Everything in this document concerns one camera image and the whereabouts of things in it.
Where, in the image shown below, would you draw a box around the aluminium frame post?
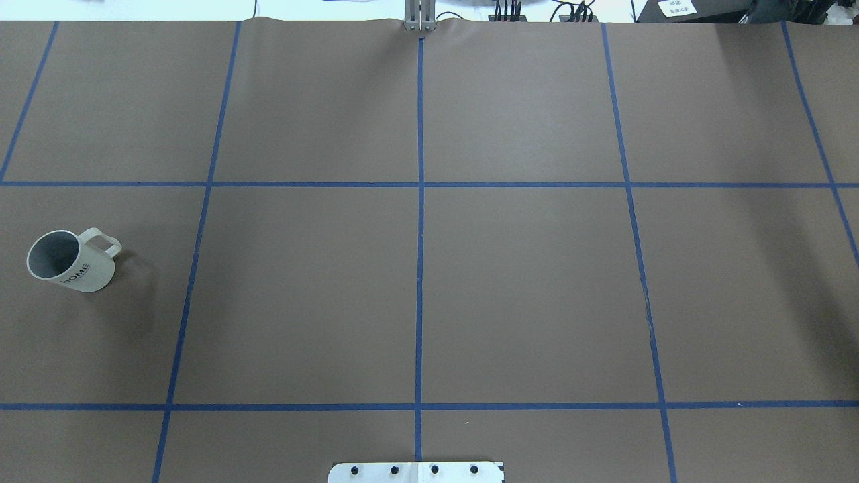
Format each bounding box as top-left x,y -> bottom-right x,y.
403,0 -> 438,32

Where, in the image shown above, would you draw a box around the white mug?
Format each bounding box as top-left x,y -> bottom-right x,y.
26,228 -> 123,293

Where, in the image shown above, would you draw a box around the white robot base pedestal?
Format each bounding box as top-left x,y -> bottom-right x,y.
327,461 -> 505,482

